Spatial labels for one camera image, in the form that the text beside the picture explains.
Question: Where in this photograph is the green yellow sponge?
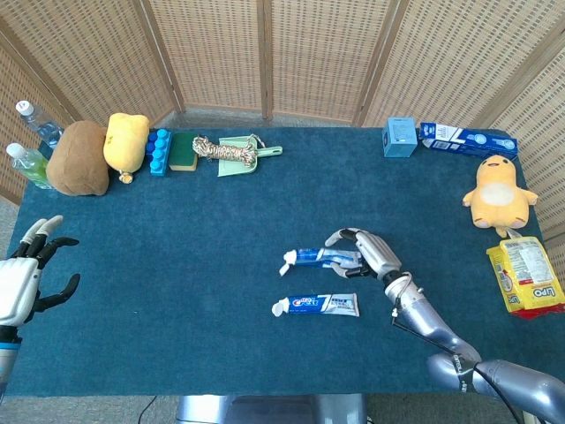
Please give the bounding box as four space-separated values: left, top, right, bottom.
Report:
169 132 200 172

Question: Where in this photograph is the green liquid bottle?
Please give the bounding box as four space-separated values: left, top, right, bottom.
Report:
5 142 53 190

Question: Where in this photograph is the blue toothpaste carton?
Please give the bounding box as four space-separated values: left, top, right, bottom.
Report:
418 121 520 162

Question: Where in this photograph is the light green dustpan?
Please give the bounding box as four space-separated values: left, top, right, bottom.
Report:
217 134 283 178

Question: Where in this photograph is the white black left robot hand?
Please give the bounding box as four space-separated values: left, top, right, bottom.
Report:
0 215 81 328

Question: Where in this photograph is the slim blue white toothpaste tube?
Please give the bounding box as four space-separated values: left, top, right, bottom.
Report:
278 246 367 277

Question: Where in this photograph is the yellow snack bag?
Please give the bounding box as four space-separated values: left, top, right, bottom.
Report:
486 236 565 320

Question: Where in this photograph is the large Crest logo toothpaste tube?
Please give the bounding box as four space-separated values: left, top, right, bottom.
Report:
270 292 361 319

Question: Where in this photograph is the black floor cable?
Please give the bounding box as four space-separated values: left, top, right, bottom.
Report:
139 395 158 424

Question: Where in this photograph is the brown plush toy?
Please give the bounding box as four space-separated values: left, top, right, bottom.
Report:
45 119 110 197

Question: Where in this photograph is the yellow duck plush toy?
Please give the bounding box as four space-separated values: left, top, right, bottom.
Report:
462 154 540 239

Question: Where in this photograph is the blue table cloth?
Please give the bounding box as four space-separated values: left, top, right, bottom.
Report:
0 126 565 398

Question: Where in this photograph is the yellow pear plush toy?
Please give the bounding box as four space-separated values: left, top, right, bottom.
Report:
102 112 151 185

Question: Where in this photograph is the blue toy building block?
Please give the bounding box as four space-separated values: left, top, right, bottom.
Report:
145 127 173 178

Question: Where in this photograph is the wicker folding screen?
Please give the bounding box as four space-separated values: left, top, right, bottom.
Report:
0 0 565 239

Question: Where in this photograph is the braided rope bundle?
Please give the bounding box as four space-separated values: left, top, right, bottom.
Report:
192 135 260 163

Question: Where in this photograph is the grey black right robot hand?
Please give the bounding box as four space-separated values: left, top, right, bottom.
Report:
325 227 403 282

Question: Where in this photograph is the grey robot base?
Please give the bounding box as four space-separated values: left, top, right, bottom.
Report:
176 394 367 424

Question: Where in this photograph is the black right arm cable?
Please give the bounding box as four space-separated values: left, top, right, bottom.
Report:
391 299 531 424

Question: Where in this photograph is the clear water bottle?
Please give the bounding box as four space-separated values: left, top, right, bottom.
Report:
15 100 65 149

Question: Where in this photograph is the light blue cardboard box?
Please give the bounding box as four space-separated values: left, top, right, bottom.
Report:
381 116 419 159

